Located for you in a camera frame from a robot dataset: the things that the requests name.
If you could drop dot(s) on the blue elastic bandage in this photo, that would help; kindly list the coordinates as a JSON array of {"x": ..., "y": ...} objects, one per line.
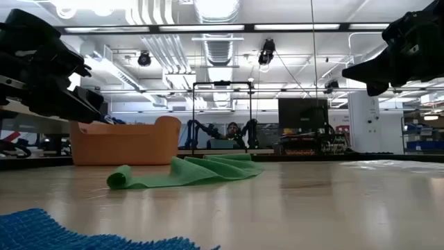
[{"x": 34, "y": 232}]

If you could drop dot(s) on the black monitor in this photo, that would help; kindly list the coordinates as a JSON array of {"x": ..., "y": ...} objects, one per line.
[{"x": 295, "y": 112}]

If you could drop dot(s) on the wooden side table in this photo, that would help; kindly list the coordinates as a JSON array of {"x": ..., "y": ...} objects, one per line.
[{"x": 34, "y": 123}]

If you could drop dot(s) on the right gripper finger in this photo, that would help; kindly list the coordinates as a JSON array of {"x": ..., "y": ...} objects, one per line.
[
  {"x": 378, "y": 89},
  {"x": 371, "y": 71}
]

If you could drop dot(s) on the green elastic bandage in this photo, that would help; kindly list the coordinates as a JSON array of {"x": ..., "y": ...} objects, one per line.
[{"x": 194, "y": 172}]

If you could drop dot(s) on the cluttered workbench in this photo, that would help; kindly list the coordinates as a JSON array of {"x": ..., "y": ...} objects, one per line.
[{"x": 305, "y": 144}]

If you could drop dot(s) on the clear plastic zip bag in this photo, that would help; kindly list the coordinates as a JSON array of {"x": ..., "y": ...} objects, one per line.
[{"x": 399, "y": 166}]

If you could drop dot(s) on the person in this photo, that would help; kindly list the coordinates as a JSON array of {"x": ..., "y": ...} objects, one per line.
[{"x": 233, "y": 130}]

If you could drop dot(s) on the black crossbar with lights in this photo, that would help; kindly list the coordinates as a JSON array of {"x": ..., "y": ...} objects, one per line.
[{"x": 249, "y": 27}]

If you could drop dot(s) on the black hanging camera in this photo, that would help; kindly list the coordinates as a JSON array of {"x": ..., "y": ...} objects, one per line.
[
  {"x": 267, "y": 52},
  {"x": 331, "y": 85},
  {"x": 144, "y": 59}
]

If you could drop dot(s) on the orange plastic bin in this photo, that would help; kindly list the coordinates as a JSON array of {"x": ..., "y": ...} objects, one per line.
[{"x": 125, "y": 146}]

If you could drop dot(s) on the shelf with blue bins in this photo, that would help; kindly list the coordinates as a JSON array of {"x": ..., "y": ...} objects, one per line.
[{"x": 423, "y": 144}]

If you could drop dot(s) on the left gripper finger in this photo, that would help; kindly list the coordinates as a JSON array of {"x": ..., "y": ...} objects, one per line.
[
  {"x": 79, "y": 67},
  {"x": 79, "y": 104}
]

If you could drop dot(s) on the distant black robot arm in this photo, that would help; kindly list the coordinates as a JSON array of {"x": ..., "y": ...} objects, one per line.
[
  {"x": 251, "y": 132},
  {"x": 194, "y": 133}
]

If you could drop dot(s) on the red object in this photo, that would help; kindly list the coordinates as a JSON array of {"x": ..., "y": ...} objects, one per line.
[{"x": 12, "y": 136}]

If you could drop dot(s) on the teal laptop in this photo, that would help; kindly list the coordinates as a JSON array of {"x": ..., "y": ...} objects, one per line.
[{"x": 220, "y": 143}]

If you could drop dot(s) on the white pillar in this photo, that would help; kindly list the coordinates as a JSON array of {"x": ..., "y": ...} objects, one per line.
[{"x": 362, "y": 121}]

